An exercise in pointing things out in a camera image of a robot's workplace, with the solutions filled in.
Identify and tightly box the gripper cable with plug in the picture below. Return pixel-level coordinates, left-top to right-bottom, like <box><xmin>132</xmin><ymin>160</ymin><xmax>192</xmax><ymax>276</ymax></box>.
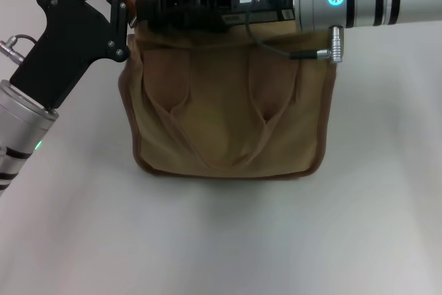
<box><xmin>0</xmin><ymin>33</ymin><xmax>41</xmax><ymax>65</ymax></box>
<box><xmin>246</xmin><ymin>0</ymin><xmax>347</xmax><ymax>65</ymax></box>

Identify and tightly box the left gripper cable with plug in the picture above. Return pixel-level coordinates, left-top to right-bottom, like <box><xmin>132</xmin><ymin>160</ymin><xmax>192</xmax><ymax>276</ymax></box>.
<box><xmin>0</xmin><ymin>33</ymin><xmax>41</xmax><ymax>65</ymax></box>

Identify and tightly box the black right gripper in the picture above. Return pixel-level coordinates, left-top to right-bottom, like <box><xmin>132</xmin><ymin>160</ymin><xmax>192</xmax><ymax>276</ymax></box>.
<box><xmin>135</xmin><ymin>0</ymin><xmax>297</xmax><ymax>33</ymax></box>

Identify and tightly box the khaki canvas food bag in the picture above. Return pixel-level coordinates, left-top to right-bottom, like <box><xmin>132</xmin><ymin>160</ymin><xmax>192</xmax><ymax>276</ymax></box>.
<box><xmin>117</xmin><ymin>0</ymin><xmax>338</xmax><ymax>180</ymax></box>

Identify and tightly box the right gripper cable with plug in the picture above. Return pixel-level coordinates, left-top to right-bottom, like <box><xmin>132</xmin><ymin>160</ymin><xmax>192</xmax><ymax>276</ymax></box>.
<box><xmin>246</xmin><ymin>0</ymin><xmax>347</xmax><ymax>65</ymax></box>

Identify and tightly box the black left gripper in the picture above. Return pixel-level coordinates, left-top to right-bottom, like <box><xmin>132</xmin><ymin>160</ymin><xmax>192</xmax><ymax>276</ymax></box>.
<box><xmin>9</xmin><ymin>0</ymin><xmax>132</xmax><ymax>110</ymax></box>

